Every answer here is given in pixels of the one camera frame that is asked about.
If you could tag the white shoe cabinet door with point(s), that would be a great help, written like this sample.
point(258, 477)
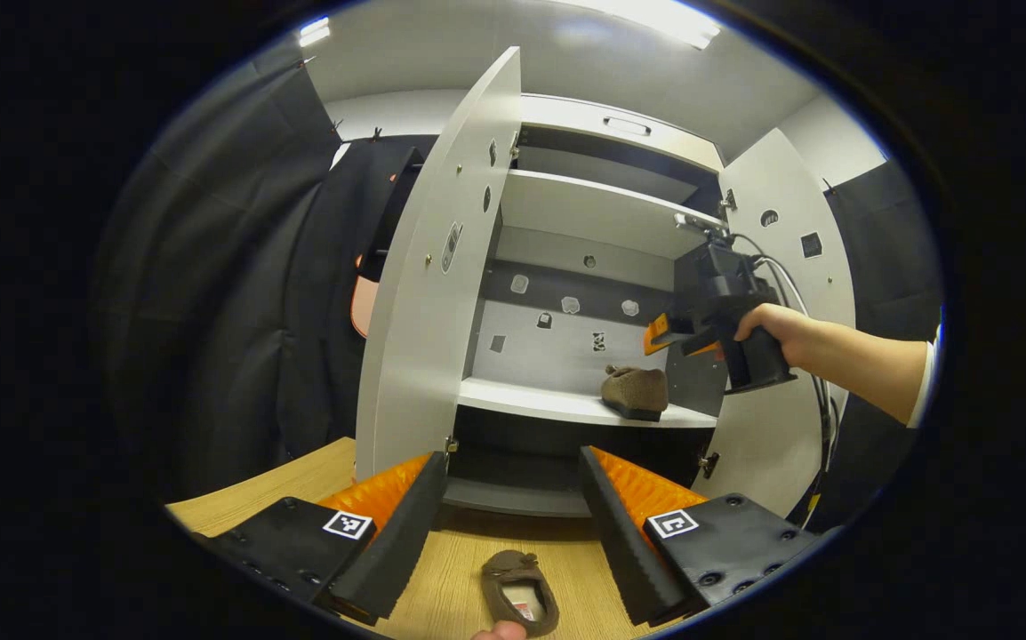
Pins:
point(797, 196)
point(424, 356)

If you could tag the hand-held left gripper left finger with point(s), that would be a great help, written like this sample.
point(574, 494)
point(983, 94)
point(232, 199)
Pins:
point(402, 551)

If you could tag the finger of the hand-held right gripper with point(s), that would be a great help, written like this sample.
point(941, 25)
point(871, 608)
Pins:
point(677, 333)
point(704, 349)

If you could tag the black backdrop cloth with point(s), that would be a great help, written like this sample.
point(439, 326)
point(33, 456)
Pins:
point(237, 311)

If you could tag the large ceiling light panel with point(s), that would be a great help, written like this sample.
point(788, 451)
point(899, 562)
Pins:
point(655, 20)

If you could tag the white sleeve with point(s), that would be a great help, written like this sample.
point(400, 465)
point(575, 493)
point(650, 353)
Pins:
point(925, 382)

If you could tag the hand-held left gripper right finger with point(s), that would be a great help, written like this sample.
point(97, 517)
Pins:
point(611, 542)

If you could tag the brown fuzzy shoe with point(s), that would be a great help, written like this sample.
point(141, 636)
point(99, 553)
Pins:
point(517, 578)
point(636, 391)

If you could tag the small ceiling light panel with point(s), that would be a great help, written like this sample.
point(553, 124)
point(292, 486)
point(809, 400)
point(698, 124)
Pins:
point(315, 32)

